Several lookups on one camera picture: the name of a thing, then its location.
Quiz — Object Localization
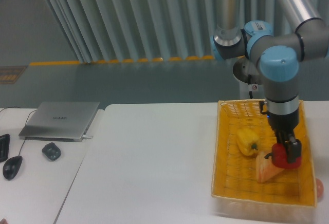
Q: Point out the orange-red round fruit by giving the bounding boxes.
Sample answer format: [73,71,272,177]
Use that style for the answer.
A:
[316,178,324,199]

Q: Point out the black mouse cable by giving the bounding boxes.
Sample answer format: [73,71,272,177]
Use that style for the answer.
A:
[0,106,38,158]

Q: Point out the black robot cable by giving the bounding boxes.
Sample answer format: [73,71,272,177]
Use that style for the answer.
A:
[247,73,254,100]

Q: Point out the yellow woven basket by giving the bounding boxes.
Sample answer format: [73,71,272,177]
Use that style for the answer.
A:
[211,99,317,208]

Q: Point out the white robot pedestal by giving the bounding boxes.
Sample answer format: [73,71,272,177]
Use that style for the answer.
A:
[233,57,265,99]

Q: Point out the triangular bread piece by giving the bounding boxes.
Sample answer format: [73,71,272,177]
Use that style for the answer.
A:
[255,151,284,183]

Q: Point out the grey folding partition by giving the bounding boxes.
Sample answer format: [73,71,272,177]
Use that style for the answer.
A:
[33,0,329,64]

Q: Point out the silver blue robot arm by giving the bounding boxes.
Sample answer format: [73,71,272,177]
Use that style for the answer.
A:
[212,0,328,169]

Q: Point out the yellow bell pepper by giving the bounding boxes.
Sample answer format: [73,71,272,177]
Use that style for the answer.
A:
[236,128,260,156]

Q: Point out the small black device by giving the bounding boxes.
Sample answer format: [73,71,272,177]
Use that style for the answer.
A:
[42,142,61,161]

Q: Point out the black computer mouse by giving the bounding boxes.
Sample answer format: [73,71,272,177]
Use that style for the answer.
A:
[3,156,23,180]

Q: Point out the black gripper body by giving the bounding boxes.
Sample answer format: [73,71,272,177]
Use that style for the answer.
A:
[259,100,299,140]

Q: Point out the red bell pepper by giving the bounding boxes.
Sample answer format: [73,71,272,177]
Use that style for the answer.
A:
[264,143,301,170]

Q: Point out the silver laptop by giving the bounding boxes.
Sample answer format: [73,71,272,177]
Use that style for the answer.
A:
[19,102,99,142]

